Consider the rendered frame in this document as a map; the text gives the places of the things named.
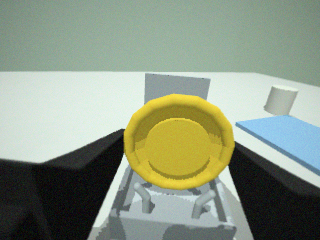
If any yellow plate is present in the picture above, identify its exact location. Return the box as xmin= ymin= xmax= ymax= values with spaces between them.
xmin=124 ymin=94 xmax=235 ymax=190

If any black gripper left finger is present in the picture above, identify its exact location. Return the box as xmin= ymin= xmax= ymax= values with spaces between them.
xmin=0 ymin=129 xmax=125 ymax=240

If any grey dish rack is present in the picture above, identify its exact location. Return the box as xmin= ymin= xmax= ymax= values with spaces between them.
xmin=108 ymin=72 xmax=237 ymax=240

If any light blue flat mat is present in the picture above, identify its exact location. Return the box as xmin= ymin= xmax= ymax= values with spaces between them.
xmin=235 ymin=115 xmax=320 ymax=176

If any white cylinder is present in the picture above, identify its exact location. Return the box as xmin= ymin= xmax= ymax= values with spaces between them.
xmin=264 ymin=85 xmax=298 ymax=116

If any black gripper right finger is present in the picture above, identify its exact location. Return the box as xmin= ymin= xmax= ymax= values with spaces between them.
xmin=228 ymin=141 xmax=320 ymax=240

